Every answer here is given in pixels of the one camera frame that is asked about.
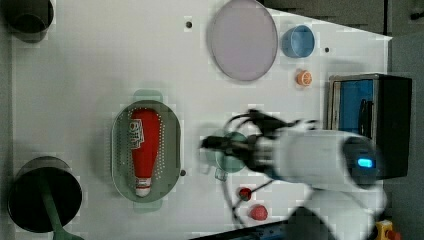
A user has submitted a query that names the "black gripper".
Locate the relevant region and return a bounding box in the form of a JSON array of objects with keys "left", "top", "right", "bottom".
[{"left": 200, "top": 135, "right": 274, "bottom": 174}]

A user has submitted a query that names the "red ketchup bottle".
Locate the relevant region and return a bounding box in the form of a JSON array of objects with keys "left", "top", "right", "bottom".
[{"left": 129, "top": 108, "right": 161, "bottom": 197}]

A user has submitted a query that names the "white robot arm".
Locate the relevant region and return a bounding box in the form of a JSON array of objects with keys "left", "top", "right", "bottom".
[{"left": 201, "top": 119, "right": 386, "bottom": 240}]

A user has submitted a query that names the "green oval strainer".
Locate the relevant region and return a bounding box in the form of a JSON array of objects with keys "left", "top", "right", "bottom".
[{"left": 110, "top": 89, "right": 181, "bottom": 213}]

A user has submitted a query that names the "green mug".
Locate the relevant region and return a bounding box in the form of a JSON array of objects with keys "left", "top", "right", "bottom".
[{"left": 201, "top": 130, "right": 246, "bottom": 182}]

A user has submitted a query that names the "red strawberry toy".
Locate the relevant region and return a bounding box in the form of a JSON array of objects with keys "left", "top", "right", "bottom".
[{"left": 238, "top": 187, "right": 252, "bottom": 201}]

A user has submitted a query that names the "pink strawberry toy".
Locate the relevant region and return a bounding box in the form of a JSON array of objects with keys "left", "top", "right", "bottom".
[{"left": 249, "top": 204, "right": 268, "bottom": 221}]

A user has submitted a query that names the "orange slice toy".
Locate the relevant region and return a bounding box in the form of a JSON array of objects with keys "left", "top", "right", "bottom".
[{"left": 296, "top": 70, "right": 312, "bottom": 87}]

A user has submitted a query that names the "grey round plate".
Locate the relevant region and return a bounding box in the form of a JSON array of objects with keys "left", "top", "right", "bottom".
[{"left": 208, "top": 0, "right": 278, "bottom": 81}]

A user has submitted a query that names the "blue cup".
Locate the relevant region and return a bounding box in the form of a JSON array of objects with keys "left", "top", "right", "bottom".
[{"left": 281, "top": 25, "right": 315, "bottom": 58}]

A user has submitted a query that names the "silver toaster oven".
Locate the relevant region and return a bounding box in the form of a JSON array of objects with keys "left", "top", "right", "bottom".
[{"left": 326, "top": 73, "right": 412, "bottom": 179}]

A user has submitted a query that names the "yellow emergency stop button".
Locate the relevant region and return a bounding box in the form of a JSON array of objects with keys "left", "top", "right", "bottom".
[{"left": 375, "top": 220, "right": 402, "bottom": 240}]

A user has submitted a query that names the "black pot with green ladle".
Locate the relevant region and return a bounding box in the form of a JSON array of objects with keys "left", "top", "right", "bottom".
[{"left": 7, "top": 156, "right": 83, "bottom": 233}]

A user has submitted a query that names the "green ladle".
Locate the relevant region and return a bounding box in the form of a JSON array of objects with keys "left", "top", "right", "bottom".
[{"left": 37, "top": 171, "right": 84, "bottom": 240}]

